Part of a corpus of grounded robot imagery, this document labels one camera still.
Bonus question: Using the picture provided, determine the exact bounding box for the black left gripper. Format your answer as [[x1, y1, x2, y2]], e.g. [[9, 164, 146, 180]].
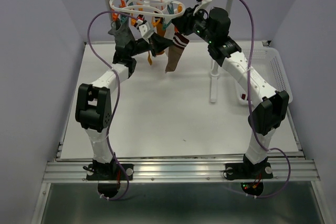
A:
[[128, 31, 173, 57]]

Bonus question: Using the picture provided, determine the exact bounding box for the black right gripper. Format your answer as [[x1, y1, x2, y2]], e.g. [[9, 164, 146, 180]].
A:
[[170, 4, 216, 44]]

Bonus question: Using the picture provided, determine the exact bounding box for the mustard yellow sock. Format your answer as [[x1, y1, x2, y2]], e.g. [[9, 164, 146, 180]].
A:
[[152, 17, 165, 55], [147, 51, 153, 66]]

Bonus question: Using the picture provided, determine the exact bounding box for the brown beige sock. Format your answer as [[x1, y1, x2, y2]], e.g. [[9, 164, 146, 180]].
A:
[[165, 32, 190, 72]]

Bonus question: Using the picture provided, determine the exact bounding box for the white clip hanger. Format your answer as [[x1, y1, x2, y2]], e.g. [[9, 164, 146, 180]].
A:
[[109, 0, 186, 30]]

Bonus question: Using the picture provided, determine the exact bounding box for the grey sock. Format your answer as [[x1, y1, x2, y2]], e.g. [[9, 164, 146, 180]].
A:
[[108, 17, 135, 47]]

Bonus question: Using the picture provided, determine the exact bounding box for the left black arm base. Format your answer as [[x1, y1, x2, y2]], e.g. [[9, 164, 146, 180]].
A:
[[82, 163, 127, 181]]

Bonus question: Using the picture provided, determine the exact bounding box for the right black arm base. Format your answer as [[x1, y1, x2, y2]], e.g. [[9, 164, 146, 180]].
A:
[[223, 159, 274, 180]]

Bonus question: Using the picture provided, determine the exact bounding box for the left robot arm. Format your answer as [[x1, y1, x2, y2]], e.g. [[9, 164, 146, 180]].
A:
[[75, 33, 173, 180]]

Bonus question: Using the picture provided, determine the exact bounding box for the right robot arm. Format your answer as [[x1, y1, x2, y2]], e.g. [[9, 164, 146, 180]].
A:
[[172, 7, 289, 180]]

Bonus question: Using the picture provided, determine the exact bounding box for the white plastic basket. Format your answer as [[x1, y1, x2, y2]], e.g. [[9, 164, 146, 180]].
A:
[[251, 47, 293, 104]]

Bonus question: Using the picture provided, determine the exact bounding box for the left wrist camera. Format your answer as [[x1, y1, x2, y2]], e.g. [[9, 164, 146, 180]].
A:
[[135, 19, 154, 40]]

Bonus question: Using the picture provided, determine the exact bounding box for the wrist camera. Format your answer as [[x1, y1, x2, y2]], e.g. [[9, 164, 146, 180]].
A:
[[193, 0, 212, 16], [135, 19, 154, 40]]

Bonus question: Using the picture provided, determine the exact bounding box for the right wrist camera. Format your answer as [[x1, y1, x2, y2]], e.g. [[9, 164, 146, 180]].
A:
[[193, 0, 212, 16]]

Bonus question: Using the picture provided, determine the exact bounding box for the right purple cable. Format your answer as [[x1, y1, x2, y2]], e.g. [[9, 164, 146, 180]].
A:
[[204, 0, 291, 200]]

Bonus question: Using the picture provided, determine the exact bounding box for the purple cable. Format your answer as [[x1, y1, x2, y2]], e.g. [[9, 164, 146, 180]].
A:
[[86, 10, 140, 201], [204, 0, 291, 200]]

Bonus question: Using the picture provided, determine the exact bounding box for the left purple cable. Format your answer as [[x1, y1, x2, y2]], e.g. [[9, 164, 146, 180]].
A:
[[86, 10, 140, 201]]

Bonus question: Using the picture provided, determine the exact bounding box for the aluminium rail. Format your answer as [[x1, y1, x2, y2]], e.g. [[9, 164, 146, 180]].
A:
[[43, 157, 320, 183]]

